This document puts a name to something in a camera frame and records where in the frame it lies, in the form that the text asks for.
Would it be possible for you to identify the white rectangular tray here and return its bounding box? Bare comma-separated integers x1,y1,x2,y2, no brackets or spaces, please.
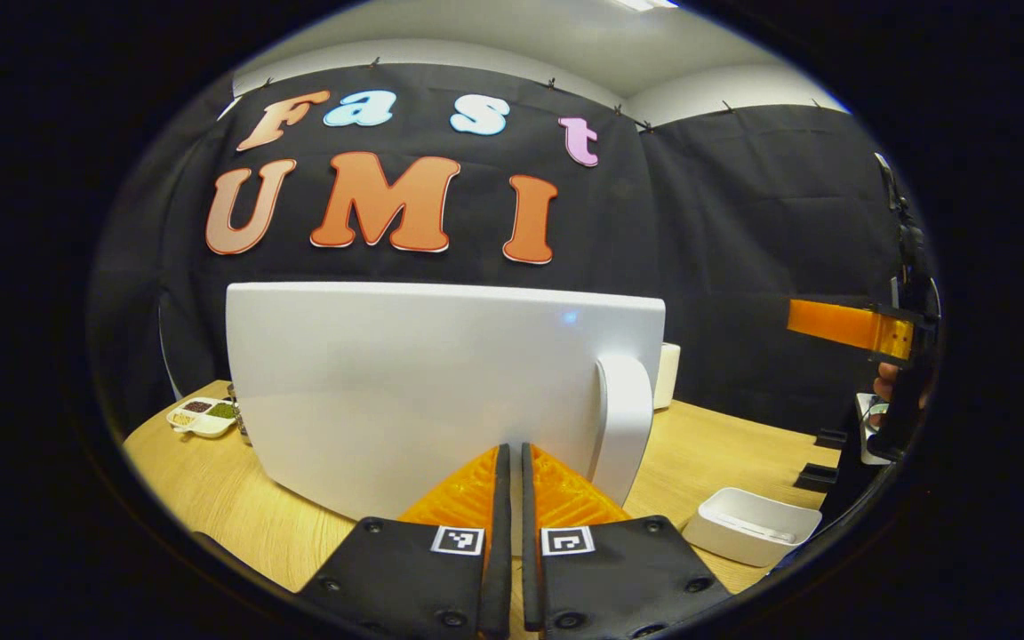
682,486,825,569

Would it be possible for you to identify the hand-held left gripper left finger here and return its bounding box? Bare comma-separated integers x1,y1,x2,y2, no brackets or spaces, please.
299,444,513,640

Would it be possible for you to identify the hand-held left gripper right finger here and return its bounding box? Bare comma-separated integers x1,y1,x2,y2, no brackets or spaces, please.
521,443,733,640

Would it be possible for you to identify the white toaster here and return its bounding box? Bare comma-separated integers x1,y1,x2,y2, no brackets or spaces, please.
652,342,683,411

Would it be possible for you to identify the metal wire utensil holder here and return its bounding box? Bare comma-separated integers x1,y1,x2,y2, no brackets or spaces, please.
227,384,252,446

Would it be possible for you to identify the white microwave oven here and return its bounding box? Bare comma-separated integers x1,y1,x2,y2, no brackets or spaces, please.
225,282,667,522

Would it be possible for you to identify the white sectioned bean dish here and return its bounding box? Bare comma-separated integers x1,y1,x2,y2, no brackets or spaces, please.
164,396,240,440

